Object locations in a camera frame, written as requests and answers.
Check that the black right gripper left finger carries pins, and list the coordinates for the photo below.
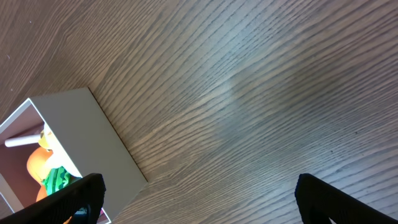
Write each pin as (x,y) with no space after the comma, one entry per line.
(80,202)

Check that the white box with pink interior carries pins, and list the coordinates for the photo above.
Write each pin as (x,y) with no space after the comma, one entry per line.
(83,130)

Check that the white plush duck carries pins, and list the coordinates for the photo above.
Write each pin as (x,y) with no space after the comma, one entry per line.
(60,156)

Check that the yellow wooden rattle drum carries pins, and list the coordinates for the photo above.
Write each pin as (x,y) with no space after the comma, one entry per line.
(41,139)

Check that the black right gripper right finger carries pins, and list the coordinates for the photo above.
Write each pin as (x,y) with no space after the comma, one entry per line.
(321,203)

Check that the green round plastic toy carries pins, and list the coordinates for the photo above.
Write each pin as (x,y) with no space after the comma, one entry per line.
(57,179)

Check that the orange dinosaur toy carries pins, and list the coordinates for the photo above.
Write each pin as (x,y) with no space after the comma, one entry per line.
(37,169)

